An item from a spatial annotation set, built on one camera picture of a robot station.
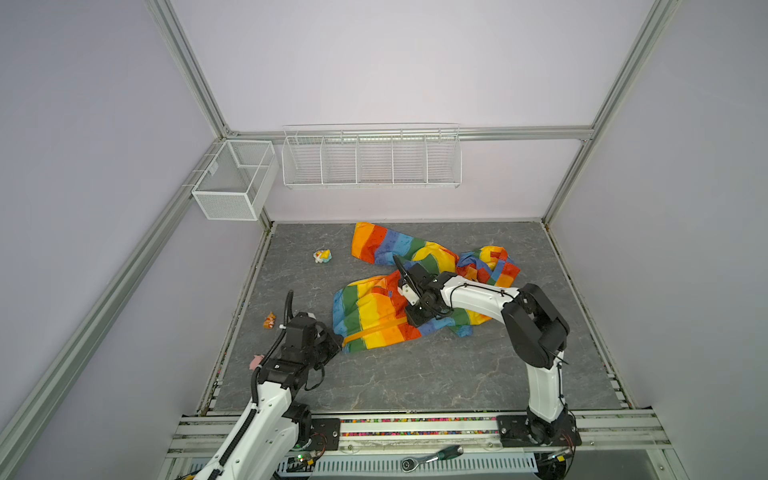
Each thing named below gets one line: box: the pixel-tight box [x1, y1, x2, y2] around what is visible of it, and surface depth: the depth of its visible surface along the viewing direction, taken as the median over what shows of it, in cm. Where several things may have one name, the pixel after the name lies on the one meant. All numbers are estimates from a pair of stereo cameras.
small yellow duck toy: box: [313, 249, 333, 263], surface depth 109 cm
